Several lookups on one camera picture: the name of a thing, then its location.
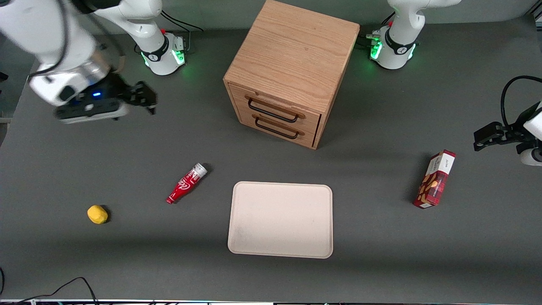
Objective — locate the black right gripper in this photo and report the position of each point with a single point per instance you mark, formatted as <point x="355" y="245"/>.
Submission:
<point x="117" y="89"/>

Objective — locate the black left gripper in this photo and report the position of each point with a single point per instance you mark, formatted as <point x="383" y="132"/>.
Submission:
<point x="517" y="127"/>

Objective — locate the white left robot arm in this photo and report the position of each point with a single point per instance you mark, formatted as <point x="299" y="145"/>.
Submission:
<point x="400" y="38"/>

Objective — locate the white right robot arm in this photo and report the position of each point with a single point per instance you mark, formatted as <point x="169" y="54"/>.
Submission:
<point x="139" y="23"/>

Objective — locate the wooden drawer cabinet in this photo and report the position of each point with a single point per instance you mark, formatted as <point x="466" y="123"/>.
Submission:
<point x="296" y="51"/>

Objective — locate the red cookie box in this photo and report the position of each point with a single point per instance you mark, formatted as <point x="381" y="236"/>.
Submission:
<point x="435" y="180"/>

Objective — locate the red cola bottle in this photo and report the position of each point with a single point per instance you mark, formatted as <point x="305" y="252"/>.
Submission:
<point x="186" y="183"/>

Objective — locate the yellow lemon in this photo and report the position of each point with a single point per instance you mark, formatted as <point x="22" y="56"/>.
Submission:
<point x="97" y="214"/>

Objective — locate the beige rectangular tray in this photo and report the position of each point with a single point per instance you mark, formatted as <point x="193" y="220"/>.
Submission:
<point x="280" y="219"/>

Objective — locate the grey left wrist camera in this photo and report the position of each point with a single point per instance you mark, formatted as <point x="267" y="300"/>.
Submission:
<point x="532" y="154"/>

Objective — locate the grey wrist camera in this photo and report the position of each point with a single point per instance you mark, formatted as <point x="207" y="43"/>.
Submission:
<point x="91" y="113"/>
<point x="532" y="154"/>

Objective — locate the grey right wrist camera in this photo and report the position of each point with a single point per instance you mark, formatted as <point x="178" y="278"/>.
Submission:
<point x="91" y="113"/>

